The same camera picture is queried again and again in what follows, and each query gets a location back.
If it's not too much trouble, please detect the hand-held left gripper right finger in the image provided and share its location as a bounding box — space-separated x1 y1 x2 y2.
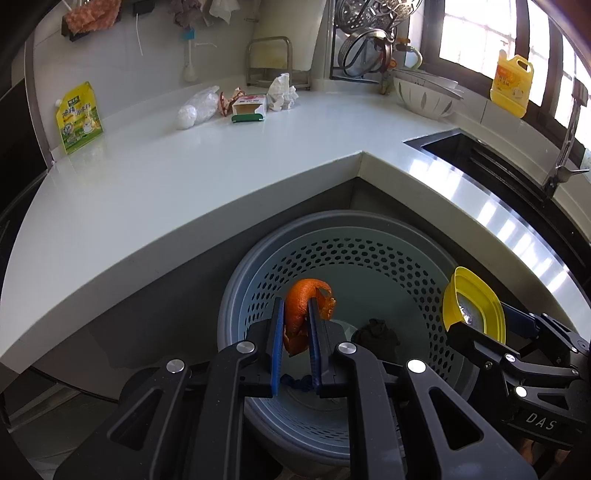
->
307 298 539 480

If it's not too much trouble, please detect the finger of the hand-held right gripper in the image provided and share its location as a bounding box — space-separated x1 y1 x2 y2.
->
445 320 585 400
501 302 591 354

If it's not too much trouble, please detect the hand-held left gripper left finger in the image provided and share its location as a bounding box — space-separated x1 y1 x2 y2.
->
53 298 284 480

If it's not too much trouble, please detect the blue wrapper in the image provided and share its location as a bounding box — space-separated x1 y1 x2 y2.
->
281 373 315 392

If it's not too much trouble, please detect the orange peel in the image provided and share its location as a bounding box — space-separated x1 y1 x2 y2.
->
283 278 337 356

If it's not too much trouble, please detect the dark grey cloth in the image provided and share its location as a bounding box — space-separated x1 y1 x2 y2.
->
351 318 402 365

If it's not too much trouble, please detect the yellow plastic container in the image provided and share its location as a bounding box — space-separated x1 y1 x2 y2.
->
442 266 507 344

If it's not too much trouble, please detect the grey perforated plastic basket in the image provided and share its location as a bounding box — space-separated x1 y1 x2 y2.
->
217 210 481 467

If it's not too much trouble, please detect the white green drink carton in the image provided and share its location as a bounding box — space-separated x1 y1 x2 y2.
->
231 93 269 124

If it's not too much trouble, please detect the clear plastic bag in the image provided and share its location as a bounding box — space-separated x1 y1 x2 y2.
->
175 85 221 131

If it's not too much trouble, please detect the white paper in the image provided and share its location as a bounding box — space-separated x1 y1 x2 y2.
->
267 73 299 112

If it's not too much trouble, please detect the black sink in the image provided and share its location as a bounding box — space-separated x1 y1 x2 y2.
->
404 130 591 278

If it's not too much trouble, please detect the steel faucet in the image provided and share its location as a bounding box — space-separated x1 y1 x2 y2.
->
542 78 591 199

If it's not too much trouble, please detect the yellow detergent bottle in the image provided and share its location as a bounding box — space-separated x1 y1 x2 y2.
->
490 50 535 118

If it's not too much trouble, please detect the white colander bowl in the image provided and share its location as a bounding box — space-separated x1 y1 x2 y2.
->
392 76 465 121

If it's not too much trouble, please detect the patterned bowl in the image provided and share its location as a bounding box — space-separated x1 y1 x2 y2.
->
392 69 462 93

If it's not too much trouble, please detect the metal cutting board rack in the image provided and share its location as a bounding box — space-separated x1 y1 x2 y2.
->
246 37 311 90

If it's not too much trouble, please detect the white brush blue collar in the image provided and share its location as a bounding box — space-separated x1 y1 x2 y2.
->
181 28 197 83

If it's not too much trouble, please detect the glass pot lid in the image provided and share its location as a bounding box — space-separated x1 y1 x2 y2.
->
338 30 393 78

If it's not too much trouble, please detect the window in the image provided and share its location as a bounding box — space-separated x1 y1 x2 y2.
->
411 0 591 153

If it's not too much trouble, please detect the yellow spout pouch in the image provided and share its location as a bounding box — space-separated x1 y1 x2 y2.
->
54 82 103 154

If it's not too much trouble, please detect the white cutting board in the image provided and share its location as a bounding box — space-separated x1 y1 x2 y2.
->
253 0 324 90

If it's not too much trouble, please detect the black range hood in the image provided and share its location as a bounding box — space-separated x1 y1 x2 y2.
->
0 0 51 222

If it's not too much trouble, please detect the perforated steel steamer plate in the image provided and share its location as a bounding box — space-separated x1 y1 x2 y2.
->
335 0 423 31

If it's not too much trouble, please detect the white hanging cloth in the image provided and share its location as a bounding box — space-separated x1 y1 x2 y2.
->
209 0 238 23

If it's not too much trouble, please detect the grey hanging cloth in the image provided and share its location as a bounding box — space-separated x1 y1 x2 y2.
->
167 0 204 28

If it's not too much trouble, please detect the orange dish cloth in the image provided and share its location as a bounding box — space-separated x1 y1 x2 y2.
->
64 0 123 34

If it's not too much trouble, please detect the black wire lid rack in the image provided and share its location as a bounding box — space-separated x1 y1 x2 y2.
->
329 0 407 84

